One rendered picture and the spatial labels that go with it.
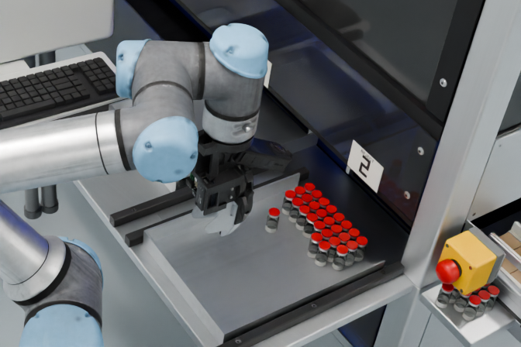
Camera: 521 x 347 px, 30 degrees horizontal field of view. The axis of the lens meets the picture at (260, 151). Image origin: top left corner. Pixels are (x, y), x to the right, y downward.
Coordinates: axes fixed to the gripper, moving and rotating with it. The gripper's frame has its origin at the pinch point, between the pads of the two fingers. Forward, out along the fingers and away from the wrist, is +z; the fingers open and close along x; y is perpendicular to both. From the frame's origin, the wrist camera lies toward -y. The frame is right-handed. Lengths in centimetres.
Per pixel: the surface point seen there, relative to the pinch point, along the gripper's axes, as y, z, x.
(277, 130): -39, 21, -35
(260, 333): -4.1, 19.6, 7.7
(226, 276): -7.0, 21.4, -6.5
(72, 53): -36, 57, -122
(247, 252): -13.6, 21.4, -9.6
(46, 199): -16, 85, -99
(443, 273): -32.0, 9.6, 18.2
